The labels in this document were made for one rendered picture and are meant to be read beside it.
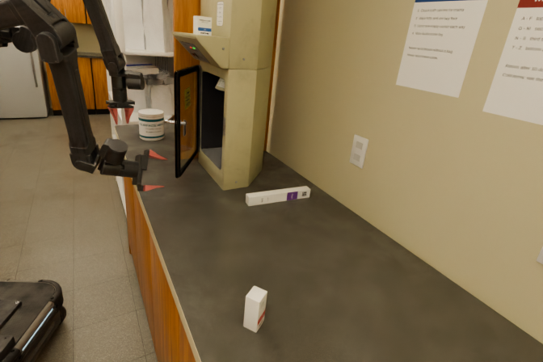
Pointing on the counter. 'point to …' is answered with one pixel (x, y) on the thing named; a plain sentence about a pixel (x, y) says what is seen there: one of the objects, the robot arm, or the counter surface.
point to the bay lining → (212, 112)
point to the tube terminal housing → (242, 70)
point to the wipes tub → (151, 124)
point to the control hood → (208, 47)
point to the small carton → (202, 25)
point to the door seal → (179, 117)
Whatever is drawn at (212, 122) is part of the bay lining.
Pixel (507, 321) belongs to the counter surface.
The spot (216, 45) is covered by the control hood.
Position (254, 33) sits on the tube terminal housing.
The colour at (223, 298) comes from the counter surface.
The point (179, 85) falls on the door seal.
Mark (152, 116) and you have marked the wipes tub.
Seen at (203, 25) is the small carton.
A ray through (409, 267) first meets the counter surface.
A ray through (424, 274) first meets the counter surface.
